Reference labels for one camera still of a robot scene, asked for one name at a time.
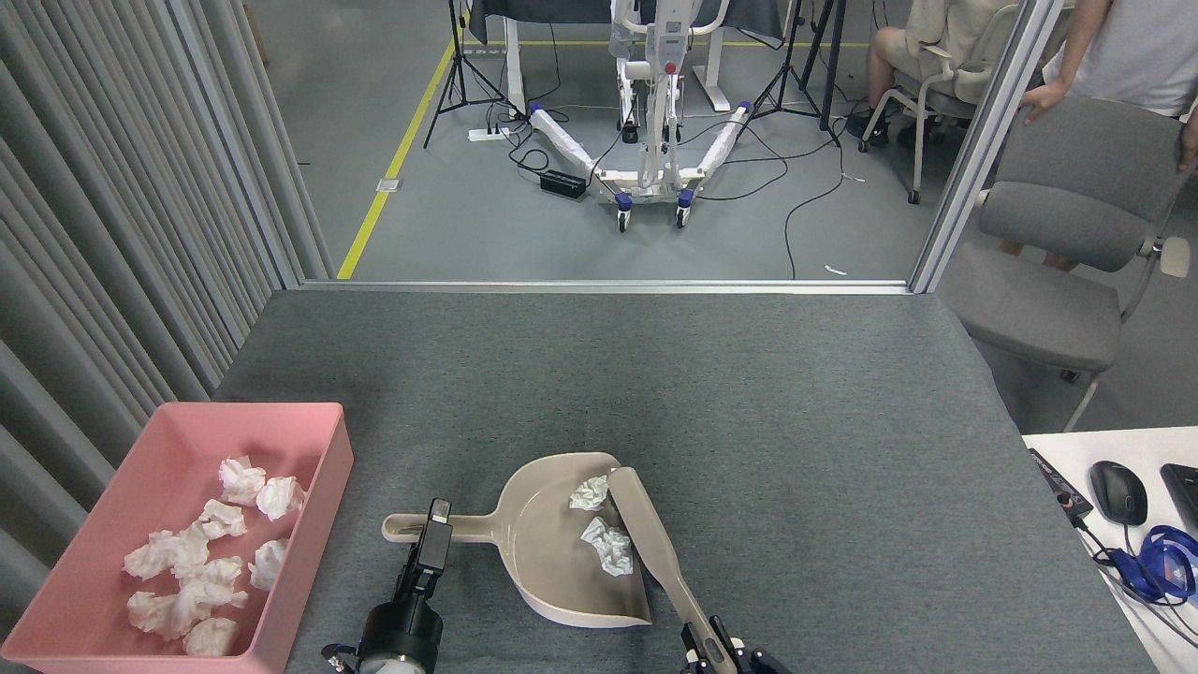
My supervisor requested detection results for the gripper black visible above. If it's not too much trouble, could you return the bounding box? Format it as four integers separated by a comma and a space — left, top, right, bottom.
356, 499, 453, 670
680, 616, 792, 674

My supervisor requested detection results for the beige plastic dustpan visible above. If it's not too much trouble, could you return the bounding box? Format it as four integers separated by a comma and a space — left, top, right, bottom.
381, 452, 653, 629

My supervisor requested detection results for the beige hand brush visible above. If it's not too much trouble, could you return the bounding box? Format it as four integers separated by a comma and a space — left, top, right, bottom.
606, 466, 740, 674

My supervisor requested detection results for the grey padded chair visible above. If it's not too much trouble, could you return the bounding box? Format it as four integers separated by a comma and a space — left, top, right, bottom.
936, 96, 1194, 433

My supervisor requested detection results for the pink plastic bin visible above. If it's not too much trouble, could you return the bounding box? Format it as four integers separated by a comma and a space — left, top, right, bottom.
0, 403, 355, 674

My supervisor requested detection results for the person's right hand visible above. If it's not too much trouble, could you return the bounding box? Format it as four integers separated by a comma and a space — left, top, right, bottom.
1018, 81, 1071, 127

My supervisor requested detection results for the slim black device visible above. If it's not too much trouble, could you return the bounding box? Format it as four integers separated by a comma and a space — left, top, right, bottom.
1028, 447, 1094, 523

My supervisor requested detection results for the white wheeled stand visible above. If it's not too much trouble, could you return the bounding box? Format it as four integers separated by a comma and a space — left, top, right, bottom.
524, 0, 754, 233

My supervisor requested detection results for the black computer mouse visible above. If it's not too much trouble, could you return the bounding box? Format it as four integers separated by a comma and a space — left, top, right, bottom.
1088, 461, 1149, 527

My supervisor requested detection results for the white side table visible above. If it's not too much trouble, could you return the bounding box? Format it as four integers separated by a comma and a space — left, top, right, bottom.
1022, 426, 1198, 674

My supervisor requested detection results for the black tripod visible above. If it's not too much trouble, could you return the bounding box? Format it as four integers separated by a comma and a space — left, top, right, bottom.
423, 0, 525, 151
739, 0, 843, 149

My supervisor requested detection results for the grey pleated curtain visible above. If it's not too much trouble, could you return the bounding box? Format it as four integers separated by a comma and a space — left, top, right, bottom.
0, 0, 333, 637

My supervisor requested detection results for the black keyboard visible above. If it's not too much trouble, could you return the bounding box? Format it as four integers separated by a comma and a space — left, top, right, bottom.
1161, 463, 1198, 535

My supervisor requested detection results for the white office chair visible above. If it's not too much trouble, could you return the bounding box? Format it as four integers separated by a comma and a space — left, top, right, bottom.
859, 5, 1021, 205

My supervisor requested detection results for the seated person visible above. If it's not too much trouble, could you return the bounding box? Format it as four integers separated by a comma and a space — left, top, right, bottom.
847, 0, 1021, 146

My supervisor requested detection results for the silver table rail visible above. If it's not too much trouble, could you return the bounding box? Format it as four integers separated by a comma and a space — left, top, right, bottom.
299, 279, 913, 297

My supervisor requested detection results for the thin black desk cable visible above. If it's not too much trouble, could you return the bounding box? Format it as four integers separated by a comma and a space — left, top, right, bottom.
1072, 520, 1198, 647

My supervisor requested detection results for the black floor cable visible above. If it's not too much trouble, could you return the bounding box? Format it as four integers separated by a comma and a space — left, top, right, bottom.
693, 112, 848, 282
487, 94, 609, 188

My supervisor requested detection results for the blue cable bundle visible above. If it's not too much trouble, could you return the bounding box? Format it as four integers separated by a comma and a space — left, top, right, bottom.
1095, 524, 1198, 605

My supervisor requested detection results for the silver post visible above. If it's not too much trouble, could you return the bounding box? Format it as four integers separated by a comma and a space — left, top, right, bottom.
910, 0, 1063, 294

